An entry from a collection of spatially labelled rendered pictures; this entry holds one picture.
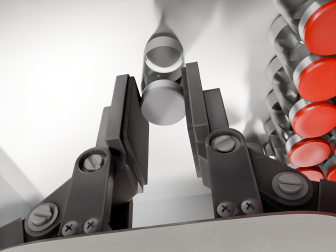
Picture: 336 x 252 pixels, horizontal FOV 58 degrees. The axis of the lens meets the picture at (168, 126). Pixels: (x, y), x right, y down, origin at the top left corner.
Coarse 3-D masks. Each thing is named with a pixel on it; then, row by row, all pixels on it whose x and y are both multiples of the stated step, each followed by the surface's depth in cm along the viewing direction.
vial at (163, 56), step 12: (144, 48) 16; (156, 48) 15; (168, 48) 15; (180, 48) 15; (144, 60) 15; (156, 60) 14; (168, 60) 14; (180, 60) 14; (144, 72) 14; (156, 72) 13; (168, 72) 13; (180, 72) 14; (144, 84) 14; (156, 84) 13; (168, 84) 13; (180, 84) 13
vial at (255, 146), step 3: (246, 144) 21; (249, 144) 21; (252, 144) 21; (255, 144) 21; (258, 144) 21; (252, 147) 21; (255, 147) 21; (258, 147) 21; (261, 147) 21; (258, 150) 21; (261, 150) 21
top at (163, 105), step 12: (144, 96) 13; (156, 96) 12; (168, 96) 12; (180, 96) 12; (144, 108) 13; (156, 108) 13; (168, 108) 13; (180, 108) 13; (156, 120) 13; (168, 120) 13
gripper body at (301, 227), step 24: (240, 216) 7; (264, 216) 7; (288, 216) 6; (312, 216) 6; (48, 240) 7; (72, 240) 7; (96, 240) 7; (120, 240) 7; (144, 240) 7; (168, 240) 6; (192, 240) 6; (216, 240) 6; (240, 240) 6; (264, 240) 6; (288, 240) 6; (312, 240) 6
